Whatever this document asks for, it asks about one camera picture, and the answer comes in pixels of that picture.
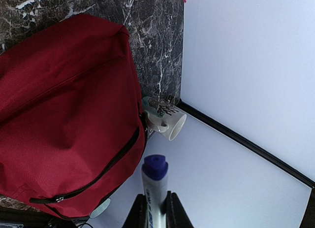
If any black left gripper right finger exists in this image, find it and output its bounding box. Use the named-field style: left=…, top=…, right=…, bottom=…
left=166, top=191, right=194, bottom=228

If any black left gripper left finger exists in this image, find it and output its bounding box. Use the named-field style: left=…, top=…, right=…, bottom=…
left=122, top=194, right=147, bottom=228

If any white pen purple cap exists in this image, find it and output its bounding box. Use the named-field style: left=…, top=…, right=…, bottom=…
left=141, top=155, right=168, bottom=228

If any red backpack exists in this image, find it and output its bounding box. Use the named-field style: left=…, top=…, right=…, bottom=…
left=0, top=14, right=147, bottom=219

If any white mug with red pattern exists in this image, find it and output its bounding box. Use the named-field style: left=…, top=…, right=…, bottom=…
left=142, top=97, right=187, bottom=141

